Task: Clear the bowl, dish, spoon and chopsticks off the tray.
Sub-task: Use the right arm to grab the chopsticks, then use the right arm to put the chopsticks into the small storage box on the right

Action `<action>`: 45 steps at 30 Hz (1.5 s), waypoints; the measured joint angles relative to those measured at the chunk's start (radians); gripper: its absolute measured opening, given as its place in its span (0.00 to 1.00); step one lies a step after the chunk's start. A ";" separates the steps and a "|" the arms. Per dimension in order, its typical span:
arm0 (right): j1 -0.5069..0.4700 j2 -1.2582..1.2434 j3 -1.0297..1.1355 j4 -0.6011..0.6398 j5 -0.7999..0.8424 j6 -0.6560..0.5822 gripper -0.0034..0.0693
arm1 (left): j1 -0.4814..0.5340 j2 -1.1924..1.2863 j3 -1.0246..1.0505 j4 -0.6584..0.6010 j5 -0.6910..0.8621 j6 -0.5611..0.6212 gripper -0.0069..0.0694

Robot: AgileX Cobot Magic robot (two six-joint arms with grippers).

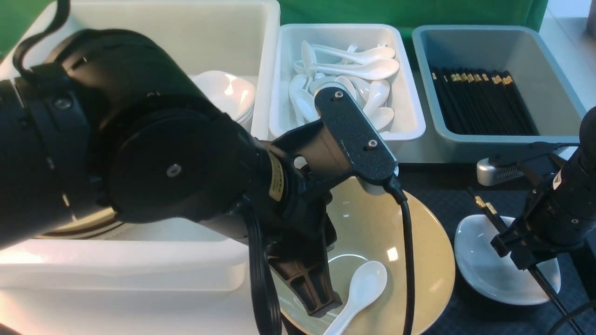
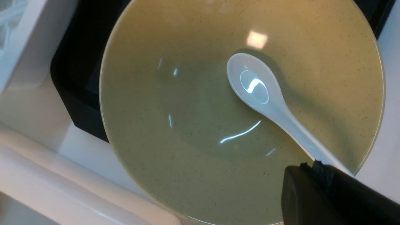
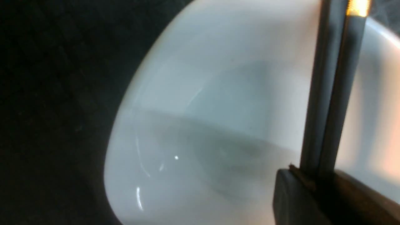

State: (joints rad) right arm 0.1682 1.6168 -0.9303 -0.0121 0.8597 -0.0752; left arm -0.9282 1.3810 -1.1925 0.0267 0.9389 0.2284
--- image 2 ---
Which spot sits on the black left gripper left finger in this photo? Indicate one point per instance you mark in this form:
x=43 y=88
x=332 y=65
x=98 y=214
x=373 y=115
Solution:
x=302 y=203

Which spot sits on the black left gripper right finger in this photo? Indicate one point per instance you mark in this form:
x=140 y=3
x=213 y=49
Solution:
x=355 y=202

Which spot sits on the white soup spoon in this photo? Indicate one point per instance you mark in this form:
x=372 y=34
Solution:
x=256 y=85

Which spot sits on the olive noodle bowl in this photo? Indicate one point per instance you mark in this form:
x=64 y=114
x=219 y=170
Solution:
x=190 y=143

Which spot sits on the large white plastic tub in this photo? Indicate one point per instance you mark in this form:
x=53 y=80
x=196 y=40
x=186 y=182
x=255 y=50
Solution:
x=68 y=193

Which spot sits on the white spoon bin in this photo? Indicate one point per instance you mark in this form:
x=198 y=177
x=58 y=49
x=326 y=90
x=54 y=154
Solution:
x=31 y=31

